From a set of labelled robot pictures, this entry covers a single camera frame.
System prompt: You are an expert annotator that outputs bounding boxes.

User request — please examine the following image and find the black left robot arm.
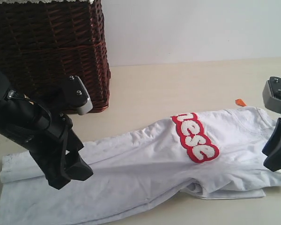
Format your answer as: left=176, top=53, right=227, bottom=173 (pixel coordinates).
left=0, top=71, right=93, bottom=189

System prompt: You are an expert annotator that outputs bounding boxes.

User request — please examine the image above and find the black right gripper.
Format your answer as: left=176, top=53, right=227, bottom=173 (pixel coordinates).
left=262, top=107, right=281, bottom=172

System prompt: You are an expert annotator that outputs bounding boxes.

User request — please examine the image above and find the dark brown wicker basket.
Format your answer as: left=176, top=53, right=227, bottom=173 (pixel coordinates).
left=0, top=0, right=111, bottom=113

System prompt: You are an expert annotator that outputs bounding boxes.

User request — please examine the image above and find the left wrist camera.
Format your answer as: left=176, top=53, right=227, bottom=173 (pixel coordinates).
left=52, top=75, right=93, bottom=115

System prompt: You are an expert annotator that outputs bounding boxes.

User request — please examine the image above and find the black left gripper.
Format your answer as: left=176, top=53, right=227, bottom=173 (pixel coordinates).
left=0, top=95, right=93, bottom=189

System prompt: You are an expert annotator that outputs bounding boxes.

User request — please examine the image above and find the white t-shirt red lettering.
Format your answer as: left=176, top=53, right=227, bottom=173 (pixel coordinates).
left=0, top=106, right=281, bottom=225

